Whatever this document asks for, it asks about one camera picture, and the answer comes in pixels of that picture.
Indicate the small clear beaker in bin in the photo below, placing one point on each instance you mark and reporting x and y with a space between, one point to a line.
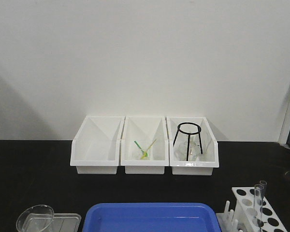
139 156

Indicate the right white storage bin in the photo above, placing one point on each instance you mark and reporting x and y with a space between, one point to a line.
207 161

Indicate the blue plastic tray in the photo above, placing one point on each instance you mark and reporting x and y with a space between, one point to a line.
151 217

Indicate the green plastic dropper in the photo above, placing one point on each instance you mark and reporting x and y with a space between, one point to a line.
144 152

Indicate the left white storage bin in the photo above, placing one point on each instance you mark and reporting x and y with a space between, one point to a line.
96 146

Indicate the white test tube rack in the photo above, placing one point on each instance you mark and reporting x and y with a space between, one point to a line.
241 219

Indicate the yellow plastic dropper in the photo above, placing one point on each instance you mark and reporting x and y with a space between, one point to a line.
151 145

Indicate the black wire tripod stand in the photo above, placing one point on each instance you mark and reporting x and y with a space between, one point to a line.
186 132

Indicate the test tube in rack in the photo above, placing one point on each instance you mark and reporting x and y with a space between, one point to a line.
263 190

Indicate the middle white storage bin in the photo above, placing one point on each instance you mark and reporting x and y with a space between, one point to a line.
145 145

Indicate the clear glass beaker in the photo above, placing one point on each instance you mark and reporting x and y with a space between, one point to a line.
38 218

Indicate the grey plastic tray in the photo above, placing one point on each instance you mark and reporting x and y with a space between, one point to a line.
64 222

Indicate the clear glass test tube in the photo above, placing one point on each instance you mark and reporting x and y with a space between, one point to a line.
258 204

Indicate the clear glass flask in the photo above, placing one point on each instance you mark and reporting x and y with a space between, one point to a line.
187 151

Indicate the white storage bin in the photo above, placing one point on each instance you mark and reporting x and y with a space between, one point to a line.
96 146
207 161
145 145

